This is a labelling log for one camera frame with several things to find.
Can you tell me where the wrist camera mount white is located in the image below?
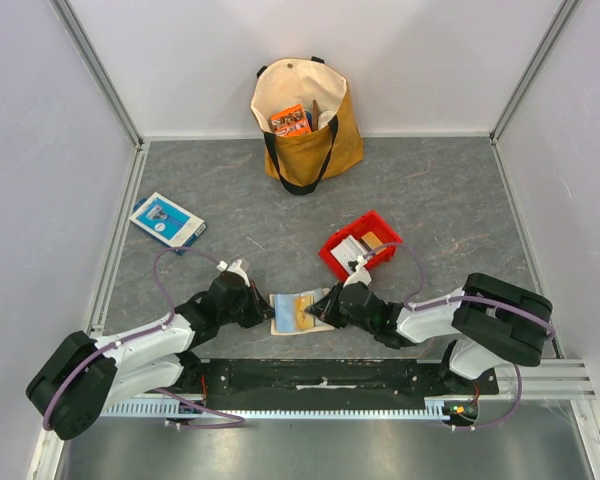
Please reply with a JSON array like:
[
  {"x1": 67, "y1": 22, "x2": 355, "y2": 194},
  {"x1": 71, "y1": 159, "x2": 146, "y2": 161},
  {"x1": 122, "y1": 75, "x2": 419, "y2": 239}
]
[
  {"x1": 344, "y1": 255, "x2": 372, "y2": 287},
  {"x1": 216, "y1": 258, "x2": 251, "y2": 286}
]

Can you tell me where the white card stack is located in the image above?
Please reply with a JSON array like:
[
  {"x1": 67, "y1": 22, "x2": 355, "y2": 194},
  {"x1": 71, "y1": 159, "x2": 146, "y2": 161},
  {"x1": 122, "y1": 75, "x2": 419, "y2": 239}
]
[{"x1": 330, "y1": 235, "x2": 367, "y2": 275}]

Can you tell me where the red plastic bin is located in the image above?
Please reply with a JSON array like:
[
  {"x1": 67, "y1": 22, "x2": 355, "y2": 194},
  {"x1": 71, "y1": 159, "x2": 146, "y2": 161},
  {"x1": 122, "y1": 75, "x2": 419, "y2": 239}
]
[{"x1": 318, "y1": 210, "x2": 402, "y2": 281}]

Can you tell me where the mustard canvas tote bag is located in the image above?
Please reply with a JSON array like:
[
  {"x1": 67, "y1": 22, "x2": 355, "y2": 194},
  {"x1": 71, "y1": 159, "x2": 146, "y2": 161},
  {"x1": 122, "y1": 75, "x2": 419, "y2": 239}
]
[{"x1": 250, "y1": 57, "x2": 364, "y2": 196}]

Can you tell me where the brown item in bag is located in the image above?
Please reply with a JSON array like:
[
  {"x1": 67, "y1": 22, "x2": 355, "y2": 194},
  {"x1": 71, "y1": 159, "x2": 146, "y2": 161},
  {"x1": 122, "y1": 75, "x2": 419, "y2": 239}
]
[{"x1": 307, "y1": 100, "x2": 320, "y2": 131}]

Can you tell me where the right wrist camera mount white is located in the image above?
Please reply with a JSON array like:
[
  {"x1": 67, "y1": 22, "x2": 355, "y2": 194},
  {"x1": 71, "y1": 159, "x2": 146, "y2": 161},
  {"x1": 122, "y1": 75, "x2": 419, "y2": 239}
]
[{"x1": 344, "y1": 255, "x2": 372, "y2": 287}]

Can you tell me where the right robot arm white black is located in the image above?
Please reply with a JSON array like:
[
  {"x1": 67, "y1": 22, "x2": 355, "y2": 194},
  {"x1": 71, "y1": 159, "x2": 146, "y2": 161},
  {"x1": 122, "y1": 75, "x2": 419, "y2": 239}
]
[{"x1": 304, "y1": 273, "x2": 556, "y2": 394}]

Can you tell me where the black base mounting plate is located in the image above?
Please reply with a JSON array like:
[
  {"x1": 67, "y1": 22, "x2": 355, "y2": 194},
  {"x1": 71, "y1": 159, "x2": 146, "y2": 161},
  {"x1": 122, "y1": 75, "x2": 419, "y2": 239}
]
[{"x1": 171, "y1": 359, "x2": 499, "y2": 411}]

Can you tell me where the blue razor package box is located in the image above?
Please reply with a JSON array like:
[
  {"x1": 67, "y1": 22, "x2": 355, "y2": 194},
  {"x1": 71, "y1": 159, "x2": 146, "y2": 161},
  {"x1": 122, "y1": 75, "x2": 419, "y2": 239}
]
[{"x1": 129, "y1": 192, "x2": 207, "y2": 248}]

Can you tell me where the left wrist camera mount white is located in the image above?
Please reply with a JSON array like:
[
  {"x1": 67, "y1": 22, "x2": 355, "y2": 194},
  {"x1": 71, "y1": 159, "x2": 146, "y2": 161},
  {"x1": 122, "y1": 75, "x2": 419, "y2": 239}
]
[{"x1": 216, "y1": 258, "x2": 251, "y2": 286}]

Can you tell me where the beige leather card holder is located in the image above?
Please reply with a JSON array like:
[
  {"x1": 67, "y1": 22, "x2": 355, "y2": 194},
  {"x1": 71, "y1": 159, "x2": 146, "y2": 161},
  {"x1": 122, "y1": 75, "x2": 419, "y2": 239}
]
[{"x1": 269, "y1": 288, "x2": 334, "y2": 336}]

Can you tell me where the white cable duct rail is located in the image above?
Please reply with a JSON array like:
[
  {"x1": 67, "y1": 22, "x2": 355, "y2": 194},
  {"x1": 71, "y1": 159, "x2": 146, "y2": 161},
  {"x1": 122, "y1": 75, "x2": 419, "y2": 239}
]
[{"x1": 101, "y1": 396, "x2": 450, "y2": 421}]

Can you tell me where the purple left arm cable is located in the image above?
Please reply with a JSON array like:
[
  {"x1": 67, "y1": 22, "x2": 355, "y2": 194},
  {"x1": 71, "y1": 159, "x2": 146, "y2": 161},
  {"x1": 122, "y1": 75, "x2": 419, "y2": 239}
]
[{"x1": 42, "y1": 246, "x2": 246, "y2": 432}]

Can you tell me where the orange snack box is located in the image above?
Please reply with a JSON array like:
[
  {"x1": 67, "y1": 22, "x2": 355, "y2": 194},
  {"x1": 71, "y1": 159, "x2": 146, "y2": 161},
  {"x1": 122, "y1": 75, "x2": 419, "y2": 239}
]
[{"x1": 270, "y1": 104, "x2": 312, "y2": 137}]

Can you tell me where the gold credit card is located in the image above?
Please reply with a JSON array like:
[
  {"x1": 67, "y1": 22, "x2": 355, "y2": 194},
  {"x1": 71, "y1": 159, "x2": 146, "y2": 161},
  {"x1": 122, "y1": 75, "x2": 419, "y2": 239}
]
[{"x1": 293, "y1": 294, "x2": 332, "y2": 334}]

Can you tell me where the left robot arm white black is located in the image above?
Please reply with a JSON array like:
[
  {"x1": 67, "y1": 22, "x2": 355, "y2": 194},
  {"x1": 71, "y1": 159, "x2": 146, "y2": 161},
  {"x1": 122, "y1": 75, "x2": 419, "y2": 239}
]
[{"x1": 25, "y1": 272, "x2": 274, "y2": 440}]

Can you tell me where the white item in bag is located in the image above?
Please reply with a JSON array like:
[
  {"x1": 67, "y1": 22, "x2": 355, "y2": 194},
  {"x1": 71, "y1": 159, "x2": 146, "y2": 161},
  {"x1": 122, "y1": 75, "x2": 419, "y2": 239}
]
[{"x1": 317, "y1": 110, "x2": 336, "y2": 130}]

